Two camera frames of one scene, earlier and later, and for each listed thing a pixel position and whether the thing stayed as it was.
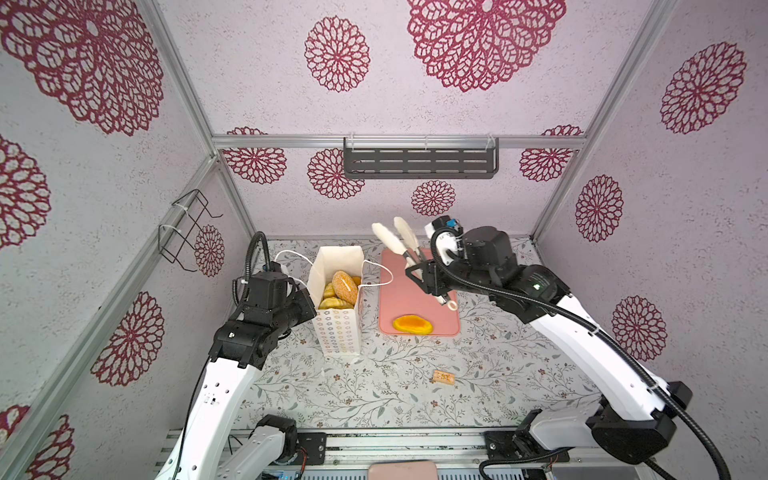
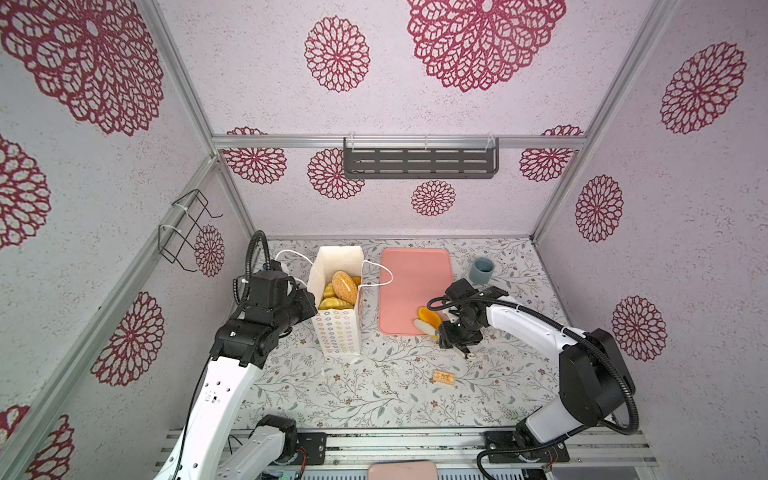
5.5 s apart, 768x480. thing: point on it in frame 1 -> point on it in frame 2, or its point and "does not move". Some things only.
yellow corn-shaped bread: (329, 291) does not move
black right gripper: (439, 277) -> (446, 337)
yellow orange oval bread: (413, 324) -> (429, 316)
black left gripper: (302, 300) does not move
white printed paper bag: (339, 329) does not move
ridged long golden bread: (335, 303) does not move
